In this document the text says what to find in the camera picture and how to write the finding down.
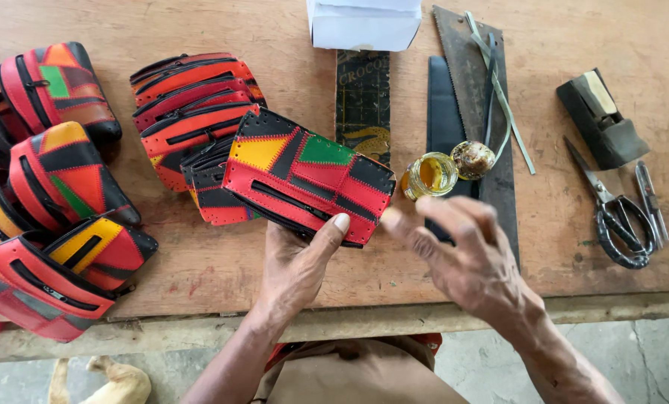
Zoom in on person's tan clothing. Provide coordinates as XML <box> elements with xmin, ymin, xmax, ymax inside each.
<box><xmin>252</xmin><ymin>333</ymin><xmax>471</xmax><ymax>404</ymax></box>

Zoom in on glass jar of yellow glue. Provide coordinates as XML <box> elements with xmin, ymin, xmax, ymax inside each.
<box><xmin>400</xmin><ymin>151</ymin><xmax>459</xmax><ymax>202</ymax></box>

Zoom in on black-handled scissors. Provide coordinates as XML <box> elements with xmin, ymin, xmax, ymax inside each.
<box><xmin>562</xmin><ymin>136</ymin><xmax>657</xmax><ymax>270</ymax></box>

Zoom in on white paper box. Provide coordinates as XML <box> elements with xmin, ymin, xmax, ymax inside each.
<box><xmin>306</xmin><ymin>0</ymin><xmax>423</xmax><ymax>53</ymax></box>

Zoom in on person's left hand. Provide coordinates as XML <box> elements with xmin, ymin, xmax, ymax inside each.
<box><xmin>255</xmin><ymin>213</ymin><xmax>351</xmax><ymax>330</ymax></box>

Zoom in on dark printed cardboard strip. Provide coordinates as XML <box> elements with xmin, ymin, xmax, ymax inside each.
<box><xmin>335</xmin><ymin>49</ymin><xmax>392</xmax><ymax>167</ymax></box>

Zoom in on person's right hand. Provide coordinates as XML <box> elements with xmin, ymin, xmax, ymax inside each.
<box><xmin>379</xmin><ymin>195</ymin><xmax>546</xmax><ymax>344</ymax></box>

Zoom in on perforated patchwork leather piece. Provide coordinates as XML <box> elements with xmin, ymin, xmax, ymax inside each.
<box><xmin>222</xmin><ymin>107</ymin><xmax>397</xmax><ymax>249</ymax></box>

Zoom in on pale green leather strap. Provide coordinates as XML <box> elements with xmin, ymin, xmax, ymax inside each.
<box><xmin>464</xmin><ymin>10</ymin><xmax>536</xmax><ymax>176</ymax></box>

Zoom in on stack of zippered patchwork covers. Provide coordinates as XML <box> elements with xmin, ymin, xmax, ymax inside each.
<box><xmin>129</xmin><ymin>52</ymin><xmax>268</xmax><ymax>227</ymax></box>

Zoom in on glue-stained jar lid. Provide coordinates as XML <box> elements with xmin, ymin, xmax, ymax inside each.
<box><xmin>450</xmin><ymin>140</ymin><xmax>497</xmax><ymax>181</ymax></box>

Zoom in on rusty handsaw blade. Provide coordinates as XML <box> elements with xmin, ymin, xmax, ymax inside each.
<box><xmin>432</xmin><ymin>5</ymin><xmax>521</xmax><ymax>271</ymax></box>

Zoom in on metal thread snips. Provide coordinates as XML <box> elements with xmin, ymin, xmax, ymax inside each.
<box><xmin>634</xmin><ymin>160</ymin><xmax>669</xmax><ymax>250</ymax></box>

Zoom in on pile of finished patchwork pouches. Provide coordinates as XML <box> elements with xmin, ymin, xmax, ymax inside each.
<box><xmin>0</xmin><ymin>42</ymin><xmax>159</xmax><ymax>343</ymax></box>

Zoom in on black block with pale pad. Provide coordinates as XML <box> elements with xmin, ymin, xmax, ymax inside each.
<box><xmin>555</xmin><ymin>68</ymin><xmax>651</xmax><ymax>171</ymax></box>

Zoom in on black leather strip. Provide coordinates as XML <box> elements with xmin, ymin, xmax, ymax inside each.
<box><xmin>425</xmin><ymin>55</ymin><xmax>474</xmax><ymax>244</ymax></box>

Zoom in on tan animal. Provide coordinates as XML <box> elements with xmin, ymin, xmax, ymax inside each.
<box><xmin>47</xmin><ymin>355</ymin><xmax>152</xmax><ymax>404</ymax></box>

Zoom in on thin dark leather strap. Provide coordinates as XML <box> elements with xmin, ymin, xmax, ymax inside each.
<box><xmin>482</xmin><ymin>33</ymin><xmax>499</xmax><ymax>149</ymax></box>

